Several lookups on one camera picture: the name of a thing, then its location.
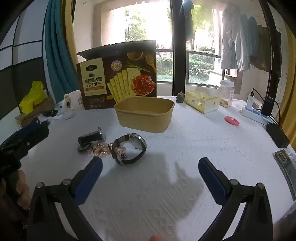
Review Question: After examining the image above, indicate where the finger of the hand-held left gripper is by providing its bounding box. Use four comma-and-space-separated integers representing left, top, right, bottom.
4, 120, 40, 146
16, 122, 50, 161

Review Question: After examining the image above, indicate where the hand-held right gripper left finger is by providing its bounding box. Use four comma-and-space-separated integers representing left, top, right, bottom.
25, 157, 103, 241

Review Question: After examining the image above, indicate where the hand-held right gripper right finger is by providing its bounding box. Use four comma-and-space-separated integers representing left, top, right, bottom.
198, 158, 274, 241

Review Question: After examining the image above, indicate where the crystal bead bracelet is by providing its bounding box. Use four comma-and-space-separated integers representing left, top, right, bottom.
88, 142, 112, 159

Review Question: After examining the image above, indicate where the dark strap metal clasp watch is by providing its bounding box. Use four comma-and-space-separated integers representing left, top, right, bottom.
77, 127, 106, 153

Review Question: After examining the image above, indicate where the black leather strap watch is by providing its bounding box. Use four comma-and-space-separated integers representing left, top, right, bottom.
112, 133, 147, 166

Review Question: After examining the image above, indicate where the brown paper bowl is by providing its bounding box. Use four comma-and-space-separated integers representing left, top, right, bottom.
114, 97, 175, 133

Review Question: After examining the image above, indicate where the person's left hand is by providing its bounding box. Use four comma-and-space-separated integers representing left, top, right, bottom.
14, 170, 32, 210

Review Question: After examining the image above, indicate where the cardboard box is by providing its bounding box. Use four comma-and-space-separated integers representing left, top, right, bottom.
15, 97, 56, 128

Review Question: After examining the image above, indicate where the yellow plastic bag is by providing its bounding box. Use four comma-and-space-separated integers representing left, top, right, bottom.
19, 81, 45, 114

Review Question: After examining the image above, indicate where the white astronaut figurine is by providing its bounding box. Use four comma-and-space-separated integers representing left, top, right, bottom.
62, 94, 74, 120

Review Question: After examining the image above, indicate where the white mug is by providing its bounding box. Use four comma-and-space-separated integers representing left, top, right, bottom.
69, 90, 84, 111

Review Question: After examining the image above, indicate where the red round disc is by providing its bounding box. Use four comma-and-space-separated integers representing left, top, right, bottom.
224, 115, 239, 127

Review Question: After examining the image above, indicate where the clear phone case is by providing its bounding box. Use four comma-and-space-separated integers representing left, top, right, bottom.
274, 149, 296, 201

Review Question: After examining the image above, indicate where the white power strip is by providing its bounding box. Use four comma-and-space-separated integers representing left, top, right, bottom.
241, 107, 273, 126

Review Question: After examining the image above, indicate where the yellow tissue pack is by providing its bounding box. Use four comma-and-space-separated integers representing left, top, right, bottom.
186, 90, 220, 114

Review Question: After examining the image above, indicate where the teal curtain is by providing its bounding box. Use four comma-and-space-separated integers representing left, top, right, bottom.
43, 0, 80, 103

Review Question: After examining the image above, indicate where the black power adapter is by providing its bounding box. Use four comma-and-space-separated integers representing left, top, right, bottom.
265, 122, 290, 148

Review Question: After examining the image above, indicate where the white charger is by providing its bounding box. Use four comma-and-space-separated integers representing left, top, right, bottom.
245, 94, 255, 111

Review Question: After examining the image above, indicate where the clear plastic jar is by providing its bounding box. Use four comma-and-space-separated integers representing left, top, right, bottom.
218, 79, 234, 107

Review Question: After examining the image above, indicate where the black charger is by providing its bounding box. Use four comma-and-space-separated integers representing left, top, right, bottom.
261, 97, 276, 116

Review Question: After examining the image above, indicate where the brown cracker box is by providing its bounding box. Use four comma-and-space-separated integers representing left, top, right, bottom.
76, 40, 158, 110

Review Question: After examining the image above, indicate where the yellow curtain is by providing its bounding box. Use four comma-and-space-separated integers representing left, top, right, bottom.
64, 0, 78, 61

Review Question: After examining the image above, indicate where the hanging dark garment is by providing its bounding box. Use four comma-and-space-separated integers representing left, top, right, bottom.
256, 23, 283, 73

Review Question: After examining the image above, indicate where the hanging white shirt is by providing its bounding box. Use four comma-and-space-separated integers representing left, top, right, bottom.
220, 4, 251, 72

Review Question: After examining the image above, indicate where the hanging blue shirt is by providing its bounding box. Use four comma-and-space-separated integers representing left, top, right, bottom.
240, 14, 260, 66

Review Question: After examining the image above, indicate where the black cable bundle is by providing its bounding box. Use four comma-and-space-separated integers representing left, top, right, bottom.
42, 108, 59, 118

